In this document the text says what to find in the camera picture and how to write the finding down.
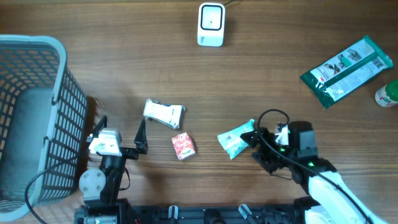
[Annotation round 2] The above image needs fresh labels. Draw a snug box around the white barcode scanner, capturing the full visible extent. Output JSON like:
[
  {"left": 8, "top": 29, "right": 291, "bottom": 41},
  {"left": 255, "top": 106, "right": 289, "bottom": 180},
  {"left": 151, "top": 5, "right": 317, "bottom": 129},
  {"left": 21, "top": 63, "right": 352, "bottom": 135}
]
[{"left": 197, "top": 2, "right": 226, "bottom": 47}]

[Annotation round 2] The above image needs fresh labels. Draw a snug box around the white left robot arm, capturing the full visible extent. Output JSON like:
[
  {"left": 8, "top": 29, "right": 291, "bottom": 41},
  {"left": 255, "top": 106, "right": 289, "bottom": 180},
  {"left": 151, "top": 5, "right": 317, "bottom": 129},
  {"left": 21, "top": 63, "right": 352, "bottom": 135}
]
[{"left": 74, "top": 116, "right": 148, "bottom": 224}]

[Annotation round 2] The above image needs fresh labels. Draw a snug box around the green lid jar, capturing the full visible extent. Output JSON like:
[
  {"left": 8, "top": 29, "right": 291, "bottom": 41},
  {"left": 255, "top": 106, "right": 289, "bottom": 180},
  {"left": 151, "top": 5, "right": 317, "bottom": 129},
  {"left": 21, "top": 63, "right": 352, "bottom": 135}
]
[{"left": 375, "top": 80, "right": 398, "bottom": 108}]

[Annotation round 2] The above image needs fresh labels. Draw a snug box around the teal tissue pack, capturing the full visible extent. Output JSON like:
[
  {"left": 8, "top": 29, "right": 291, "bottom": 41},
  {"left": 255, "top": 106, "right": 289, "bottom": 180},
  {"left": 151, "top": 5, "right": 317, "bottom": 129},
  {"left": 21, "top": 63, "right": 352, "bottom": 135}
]
[{"left": 217, "top": 119, "right": 254, "bottom": 159}]

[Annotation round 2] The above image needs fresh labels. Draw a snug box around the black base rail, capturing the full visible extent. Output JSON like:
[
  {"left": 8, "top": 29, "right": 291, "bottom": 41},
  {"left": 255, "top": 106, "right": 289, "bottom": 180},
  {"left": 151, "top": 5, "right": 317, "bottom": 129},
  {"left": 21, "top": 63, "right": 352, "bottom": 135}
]
[{"left": 73, "top": 203, "right": 312, "bottom": 224}]

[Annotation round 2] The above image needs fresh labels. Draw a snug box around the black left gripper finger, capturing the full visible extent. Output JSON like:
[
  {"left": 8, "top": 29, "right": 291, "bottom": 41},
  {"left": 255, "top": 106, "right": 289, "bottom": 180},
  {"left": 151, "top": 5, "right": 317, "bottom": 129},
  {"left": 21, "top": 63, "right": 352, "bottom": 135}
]
[
  {"left": 134, "top": 119, "right": 148, "bottom": 154},
  {"left": 90, "top": 116, "right": 108, "bottom": 139}
]

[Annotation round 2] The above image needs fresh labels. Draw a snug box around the grey plastic basket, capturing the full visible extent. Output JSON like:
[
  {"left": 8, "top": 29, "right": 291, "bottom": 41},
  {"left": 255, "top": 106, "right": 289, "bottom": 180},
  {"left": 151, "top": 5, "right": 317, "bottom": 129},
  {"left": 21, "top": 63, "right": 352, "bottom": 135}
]
[{"left": 1, "top": 35, "right": 88, "bottom": 222}]

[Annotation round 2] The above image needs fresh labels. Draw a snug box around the white plastic packet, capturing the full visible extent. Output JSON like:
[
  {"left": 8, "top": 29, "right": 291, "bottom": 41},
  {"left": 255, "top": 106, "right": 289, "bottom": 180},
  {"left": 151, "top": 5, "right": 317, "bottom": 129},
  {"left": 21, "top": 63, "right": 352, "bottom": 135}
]
[{"left": 143, "top": 98, "right": 185, "bottom": 129}]

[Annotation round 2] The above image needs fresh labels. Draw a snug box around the red patterned small box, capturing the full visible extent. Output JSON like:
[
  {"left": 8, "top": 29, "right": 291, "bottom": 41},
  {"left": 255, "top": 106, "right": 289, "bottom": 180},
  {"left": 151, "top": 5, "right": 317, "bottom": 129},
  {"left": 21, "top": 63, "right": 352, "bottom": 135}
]
[{"left": 172, "top": 133, "right": 196, "bottom": 161}]

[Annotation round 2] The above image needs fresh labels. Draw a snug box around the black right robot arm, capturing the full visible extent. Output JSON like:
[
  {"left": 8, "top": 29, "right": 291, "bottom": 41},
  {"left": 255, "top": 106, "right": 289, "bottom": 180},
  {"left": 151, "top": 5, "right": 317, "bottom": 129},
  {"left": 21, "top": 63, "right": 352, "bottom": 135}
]
[{"left": 240, "top": 121, "right": 384, "bottom": 223}]

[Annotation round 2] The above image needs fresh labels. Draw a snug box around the green glove package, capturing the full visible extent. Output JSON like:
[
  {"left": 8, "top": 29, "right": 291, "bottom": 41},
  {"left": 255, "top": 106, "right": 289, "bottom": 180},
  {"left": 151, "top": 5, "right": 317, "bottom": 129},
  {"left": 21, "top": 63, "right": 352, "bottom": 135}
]
[{"left": 300, "top": 35, "right": 393, "bottom": 109}]

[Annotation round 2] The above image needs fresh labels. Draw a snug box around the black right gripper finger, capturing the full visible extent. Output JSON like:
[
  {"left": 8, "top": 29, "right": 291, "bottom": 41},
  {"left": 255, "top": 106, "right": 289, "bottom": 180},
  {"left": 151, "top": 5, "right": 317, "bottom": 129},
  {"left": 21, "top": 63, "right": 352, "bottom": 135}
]
[
  {"left": 252, "top": 152, "right": 273, "bottom": 173},
  {"left": 240, "top": 131, "right": 259, "bottom": 148}
]

